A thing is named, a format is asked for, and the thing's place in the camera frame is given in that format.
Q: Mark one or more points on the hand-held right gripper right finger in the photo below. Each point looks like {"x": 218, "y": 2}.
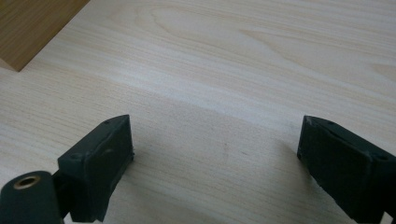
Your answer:
{"x": 345, "y": 168}

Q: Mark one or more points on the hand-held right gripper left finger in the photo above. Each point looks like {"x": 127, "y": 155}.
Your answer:
{"x": 96, "y": 168}

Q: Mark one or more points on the brown wooden box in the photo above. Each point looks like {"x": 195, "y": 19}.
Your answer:
{"x": 29, "y": 28}

